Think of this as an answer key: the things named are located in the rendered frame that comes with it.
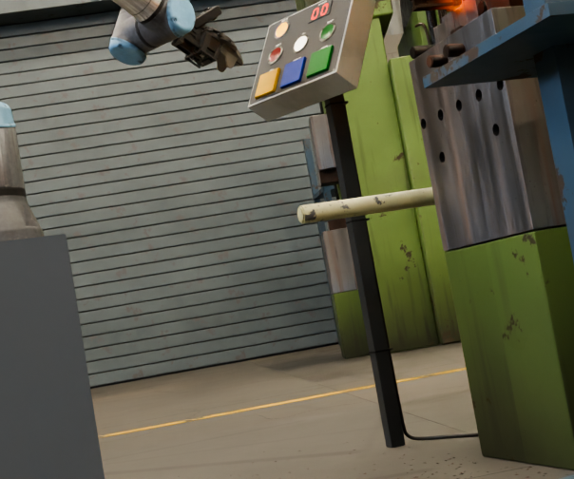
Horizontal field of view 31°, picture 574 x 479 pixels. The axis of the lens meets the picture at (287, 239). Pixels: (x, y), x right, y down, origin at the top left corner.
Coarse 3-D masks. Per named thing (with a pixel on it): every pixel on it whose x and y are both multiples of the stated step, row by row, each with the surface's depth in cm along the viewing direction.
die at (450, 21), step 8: (464, 0) 222; (472, 0) 219; (480, 0) 218; (464, 8) 222; (472, 8) 219; (448, 16) 229; (456, 16) 226; (464, 16) 223; (472, 16) 220; (440, 24) 233; (448, 24) 230; (456, 24) 226; (464, 24) 223; (440, 32) 234; (448, 32) 230; (440, 40) 234
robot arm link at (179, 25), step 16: (112, 0) 228; (128, 0) 226; (144, 0) 228; (160, 0) 230; (176, 0) 232; (144, 16) 230; (160, 16) 231; (176, 16) 231; (192, 16) 235; (144, 32) 236; (160, 32) 234; (176, 32) 233
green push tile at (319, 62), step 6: (324, 48) 261; (330, 48) 259; (312, 54) 264; (318, 54) 262; (324, 54) 260; (330, 54) 259; (312, 60) 263; (318, 60) 261; (324, 60) 259; (330, 60) 258; (312, 66) 262; (318, 66) 260; (324, 66) 258; (312, 72) 261; (318, 72) 259
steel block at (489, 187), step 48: (432, 48) 226; (432, 96) 229; (528, 96) 202; (432, 144) 232; (480, 144) 213; (528, 144) 201; (432, 192) 235; (480, 192) 215; (528, 192) 199; (480, 240) 218
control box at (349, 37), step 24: (336, 0) 269; (360, 0) 265; (288, 24) 281; (312, 24) 273; (336, 24) 264; (360, 24) 264; (264, 48) 285; (288, 48) 276; (312, 48) 267; (336, 48) 258; (360, 48) 262; (264, 72) 280; (336, 72) 254; (264, 96) 274; (288, 96) 269; (312, 96) 266
